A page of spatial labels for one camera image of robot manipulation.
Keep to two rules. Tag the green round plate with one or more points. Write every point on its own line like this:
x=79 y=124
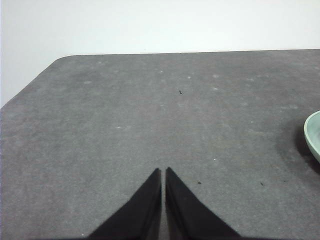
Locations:
x=313 y=135

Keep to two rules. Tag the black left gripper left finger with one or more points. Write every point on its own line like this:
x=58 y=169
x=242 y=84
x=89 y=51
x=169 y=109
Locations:
x=140 y=215

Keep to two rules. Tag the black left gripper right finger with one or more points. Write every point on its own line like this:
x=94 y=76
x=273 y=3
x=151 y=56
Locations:
x=185 y=215

